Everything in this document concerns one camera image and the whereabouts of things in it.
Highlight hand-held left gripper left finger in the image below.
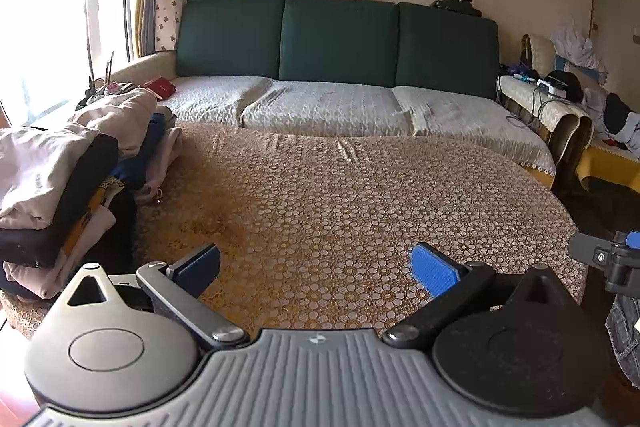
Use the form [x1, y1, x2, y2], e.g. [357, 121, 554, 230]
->
[65, 243, 249, 351]

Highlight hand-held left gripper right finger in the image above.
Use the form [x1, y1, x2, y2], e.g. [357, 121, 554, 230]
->
[382, 243, 576, 349]

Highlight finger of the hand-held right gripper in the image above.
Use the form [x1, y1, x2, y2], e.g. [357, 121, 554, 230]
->
[567, 232, 615, 266]

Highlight pile of folded clothes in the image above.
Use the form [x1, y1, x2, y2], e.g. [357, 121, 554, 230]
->
[0, 88, 183, 300]

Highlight person's blue jeans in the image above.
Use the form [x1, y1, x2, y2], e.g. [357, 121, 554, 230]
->
[604, 294, 640, 389]

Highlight yellow table cloth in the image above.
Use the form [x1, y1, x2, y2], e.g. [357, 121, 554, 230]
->
[575, 142, 640, 194]

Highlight armchair with cream cover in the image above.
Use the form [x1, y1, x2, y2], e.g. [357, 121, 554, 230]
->
[496, 33, 594, 180]

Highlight black bag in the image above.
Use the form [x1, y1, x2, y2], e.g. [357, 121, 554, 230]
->
[547, 70, 584, 104]

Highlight white charger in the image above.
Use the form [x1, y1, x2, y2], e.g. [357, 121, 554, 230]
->
[536, 77, 569, 100]

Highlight red box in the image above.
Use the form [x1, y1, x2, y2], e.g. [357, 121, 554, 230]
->
[141, 77, 179, 102]

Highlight sofa with quilted grey cover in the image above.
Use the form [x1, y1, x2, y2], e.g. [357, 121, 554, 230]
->
[107, 0, 557, 190]

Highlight white garment heap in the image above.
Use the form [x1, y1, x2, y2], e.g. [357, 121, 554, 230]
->
[550, 21, 608, 74]

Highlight green sofa back cushion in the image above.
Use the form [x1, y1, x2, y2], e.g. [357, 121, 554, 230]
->
[395, 2, 500, 100]
[278, 0, 400, 88]
[175, 0, 287, 80]

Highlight beige star print cushion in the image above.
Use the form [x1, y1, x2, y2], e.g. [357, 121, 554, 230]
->
[153, 0, 184, 54]

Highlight dark wooden ornament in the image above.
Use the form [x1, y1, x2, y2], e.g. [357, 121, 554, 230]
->
[431, 0, 484, 18]

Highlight grey cable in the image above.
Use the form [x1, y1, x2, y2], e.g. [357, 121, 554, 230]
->
[504, 84, 548, 128]

